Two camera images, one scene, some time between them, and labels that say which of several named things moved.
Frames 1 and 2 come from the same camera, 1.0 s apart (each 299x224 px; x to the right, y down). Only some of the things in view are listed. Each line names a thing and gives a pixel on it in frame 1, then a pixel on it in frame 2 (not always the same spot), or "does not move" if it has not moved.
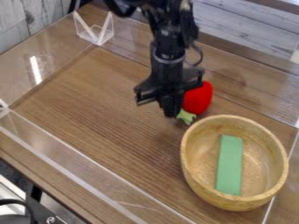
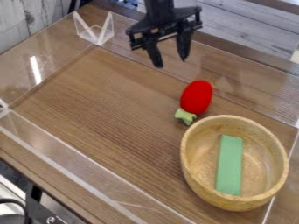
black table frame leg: (39, 214) does not move
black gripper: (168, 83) -> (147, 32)
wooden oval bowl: (235, 161) does not move
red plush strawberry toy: (197, 101) does not move
